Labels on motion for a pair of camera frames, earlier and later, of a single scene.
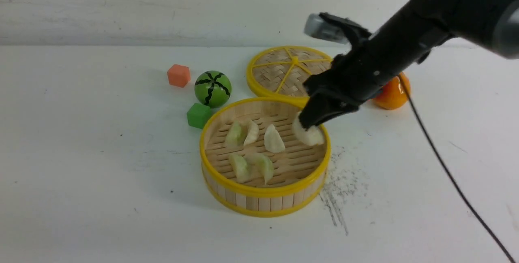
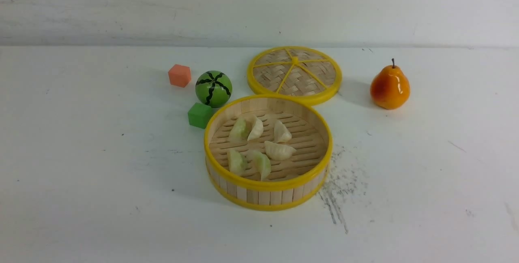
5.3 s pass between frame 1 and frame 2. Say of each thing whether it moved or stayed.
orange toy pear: stayed
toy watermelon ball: stayed
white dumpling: moved
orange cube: stayed
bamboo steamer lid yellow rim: stayed
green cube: stayed
